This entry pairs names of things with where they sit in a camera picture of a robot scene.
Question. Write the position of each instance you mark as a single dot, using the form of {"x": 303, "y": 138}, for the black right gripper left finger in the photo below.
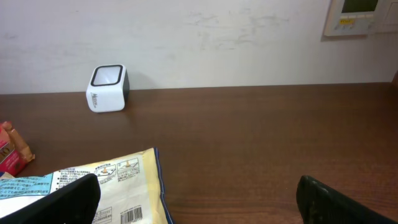
{"x": 74, "y": 203}

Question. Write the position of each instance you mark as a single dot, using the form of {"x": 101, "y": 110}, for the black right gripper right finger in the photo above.
{"x": 319, "y": 203}

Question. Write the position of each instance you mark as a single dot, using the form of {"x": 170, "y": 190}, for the yellow snack bag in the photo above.
{"x": 132, "y": 189}

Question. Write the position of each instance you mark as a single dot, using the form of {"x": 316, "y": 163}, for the orange biscuit pack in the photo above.
{"x": 15, "y": 152}

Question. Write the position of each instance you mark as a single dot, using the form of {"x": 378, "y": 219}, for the beige wall control panel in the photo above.
{"x": 360, "y": 17}

